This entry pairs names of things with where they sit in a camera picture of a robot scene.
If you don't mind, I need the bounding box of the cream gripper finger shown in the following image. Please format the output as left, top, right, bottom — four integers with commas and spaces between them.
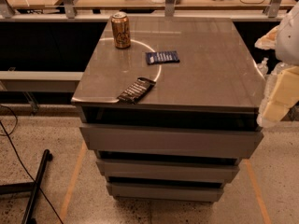
257, 66, 299, 128
254, 26, 278, 50

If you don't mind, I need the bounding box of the orange soda can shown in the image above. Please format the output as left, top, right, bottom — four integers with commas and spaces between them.
111, 11, 131, 49

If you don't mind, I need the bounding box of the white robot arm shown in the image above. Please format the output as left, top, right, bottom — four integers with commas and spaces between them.
255, 2, 299, 128

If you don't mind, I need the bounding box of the black chocolate rxbar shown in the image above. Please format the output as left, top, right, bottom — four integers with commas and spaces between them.
117, 77, 156, 104

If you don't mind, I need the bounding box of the clear sanitizer bottle left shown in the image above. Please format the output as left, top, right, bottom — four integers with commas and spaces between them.
257, 58, 268, 77

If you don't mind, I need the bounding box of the blue snack bar wrapper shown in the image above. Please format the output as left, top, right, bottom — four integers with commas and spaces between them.
146, 51, 180, 65

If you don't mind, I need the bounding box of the grey drawer cabinet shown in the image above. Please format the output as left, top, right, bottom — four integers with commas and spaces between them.
72, 16, 264, 203

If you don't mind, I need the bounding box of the black stand leg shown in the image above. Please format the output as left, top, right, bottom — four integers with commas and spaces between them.
0, 149, 52, 224

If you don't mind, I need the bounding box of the black floor cable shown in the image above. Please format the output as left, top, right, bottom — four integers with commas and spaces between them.
0, 105, 64, 224

